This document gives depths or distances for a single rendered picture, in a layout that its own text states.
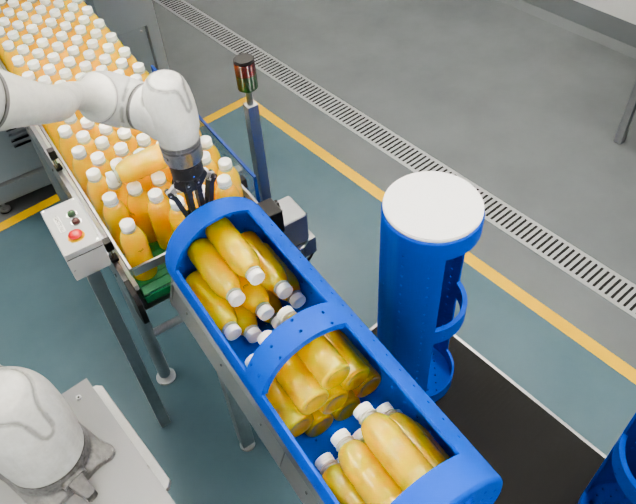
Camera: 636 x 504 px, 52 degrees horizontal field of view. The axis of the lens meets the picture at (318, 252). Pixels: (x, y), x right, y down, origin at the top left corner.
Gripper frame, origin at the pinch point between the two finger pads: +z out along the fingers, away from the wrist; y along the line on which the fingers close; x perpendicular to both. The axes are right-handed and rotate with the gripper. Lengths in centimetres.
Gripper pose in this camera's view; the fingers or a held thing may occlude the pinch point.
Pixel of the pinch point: (201, 222)
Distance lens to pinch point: 163.4
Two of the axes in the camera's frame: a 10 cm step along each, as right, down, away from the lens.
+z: 0.5, 6.6, 7.5
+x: 5.5, 6.0, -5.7
